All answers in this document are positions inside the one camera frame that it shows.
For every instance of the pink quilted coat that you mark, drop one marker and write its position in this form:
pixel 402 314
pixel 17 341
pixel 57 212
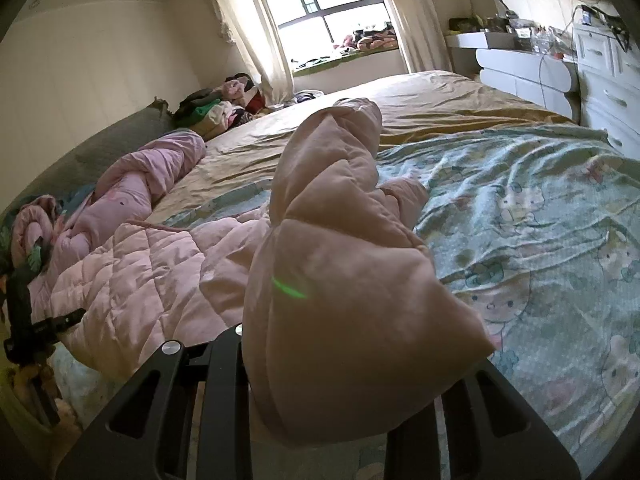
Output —
pixel 350 310

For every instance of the vanity mirror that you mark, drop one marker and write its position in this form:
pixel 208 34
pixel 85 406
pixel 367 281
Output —
pixel 485 5

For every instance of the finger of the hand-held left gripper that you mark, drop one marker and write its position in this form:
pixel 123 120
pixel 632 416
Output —
pixel 67 321

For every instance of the pile of assorted clothes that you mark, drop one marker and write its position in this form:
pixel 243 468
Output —
pixel 215 110

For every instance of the white vanity table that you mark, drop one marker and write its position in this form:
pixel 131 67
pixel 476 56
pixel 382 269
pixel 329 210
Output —
pixel 525 72

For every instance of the pink duvet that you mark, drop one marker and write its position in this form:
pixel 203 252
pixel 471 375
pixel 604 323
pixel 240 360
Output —
pixel 125 195

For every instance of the tan bedsheet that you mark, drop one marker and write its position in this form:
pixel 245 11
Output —
pixel 450 100

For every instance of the grey headboard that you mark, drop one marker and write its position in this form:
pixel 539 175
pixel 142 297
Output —
pixel 100 150

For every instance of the cream curtain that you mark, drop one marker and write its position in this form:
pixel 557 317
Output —
pixel 250 35
pixel 415 20

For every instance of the person's left hand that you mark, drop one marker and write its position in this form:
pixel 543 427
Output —
pixel 30 377

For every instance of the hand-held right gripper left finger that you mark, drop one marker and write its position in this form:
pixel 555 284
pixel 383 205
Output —
pixel 225 360

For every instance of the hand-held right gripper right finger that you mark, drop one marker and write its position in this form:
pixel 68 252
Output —
pixel 480 400

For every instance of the clutter on vanity table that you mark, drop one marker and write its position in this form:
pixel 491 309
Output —
pixel 520 30

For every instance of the clothes heap on windowsill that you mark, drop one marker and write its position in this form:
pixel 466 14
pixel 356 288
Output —
pixel 367 40

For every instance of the white chest of drawers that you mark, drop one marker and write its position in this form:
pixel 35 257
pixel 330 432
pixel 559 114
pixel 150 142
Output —
pixel 607 85

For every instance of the striped cloth beside bed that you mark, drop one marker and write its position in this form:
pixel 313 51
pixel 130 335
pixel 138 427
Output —
pixel 307 97

